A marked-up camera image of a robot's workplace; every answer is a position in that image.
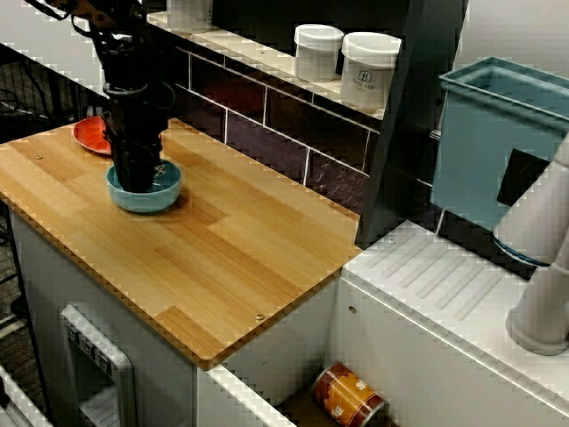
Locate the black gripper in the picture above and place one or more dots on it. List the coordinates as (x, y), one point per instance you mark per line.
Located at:
(133, 120)

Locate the light blue bowl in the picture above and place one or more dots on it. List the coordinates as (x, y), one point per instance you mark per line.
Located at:
(146, 202)

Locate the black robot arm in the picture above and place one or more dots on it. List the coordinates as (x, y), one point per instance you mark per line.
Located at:
(115, 44)

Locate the red plate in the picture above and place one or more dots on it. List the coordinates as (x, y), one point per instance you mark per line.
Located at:
(89, 133)

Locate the white container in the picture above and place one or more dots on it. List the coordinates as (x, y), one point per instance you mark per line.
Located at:
(189, 13)

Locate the cream shelf ledge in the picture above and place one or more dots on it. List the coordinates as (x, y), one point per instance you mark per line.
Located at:
(266, 58)

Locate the plain white jar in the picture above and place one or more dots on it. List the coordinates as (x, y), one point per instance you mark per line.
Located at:
(318, 53)

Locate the white jar with print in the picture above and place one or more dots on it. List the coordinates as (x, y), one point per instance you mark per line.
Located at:
(369, 75)

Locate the dark grey cabinet panel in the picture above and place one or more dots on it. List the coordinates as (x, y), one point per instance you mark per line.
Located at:
(409, 111)

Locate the orange food can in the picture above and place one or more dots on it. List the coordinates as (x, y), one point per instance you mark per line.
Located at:
(347, 396)

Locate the white sink unit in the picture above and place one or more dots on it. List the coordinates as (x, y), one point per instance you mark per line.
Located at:
(422, 333)

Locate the teal plastic box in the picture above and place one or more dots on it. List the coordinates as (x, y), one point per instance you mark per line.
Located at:
(480, 147)

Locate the grey toy faucet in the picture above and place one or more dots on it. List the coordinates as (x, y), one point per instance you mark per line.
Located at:
(542, 213)

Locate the silver aluminium frame rail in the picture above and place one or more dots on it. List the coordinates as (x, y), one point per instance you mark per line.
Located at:
(18, 400)

